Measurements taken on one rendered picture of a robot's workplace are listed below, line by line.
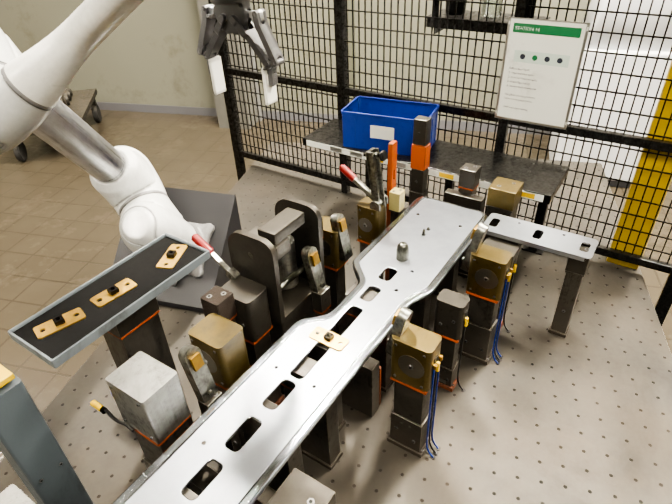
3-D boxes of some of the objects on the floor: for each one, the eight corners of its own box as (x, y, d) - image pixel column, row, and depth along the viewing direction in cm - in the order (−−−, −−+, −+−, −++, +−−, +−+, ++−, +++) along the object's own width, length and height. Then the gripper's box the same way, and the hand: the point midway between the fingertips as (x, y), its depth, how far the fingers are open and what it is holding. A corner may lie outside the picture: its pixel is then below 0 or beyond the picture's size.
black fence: (624, 437, 200) (831, -2, 110) (243, 277, 292) (186, -33, 202) (630, 411, 210) (825, -12, 120) (259, 264, 301) (211, -38, 211)
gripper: (163, -23, 94) (187, 94, 106) (269, -16, 82) (282, 114, 95) (193, -29, 99) (213, 83, 111) (297, -23, 87) (306, 101, 100)
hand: (244, 92), depth 102 cm, fingers open, 13 cm apart
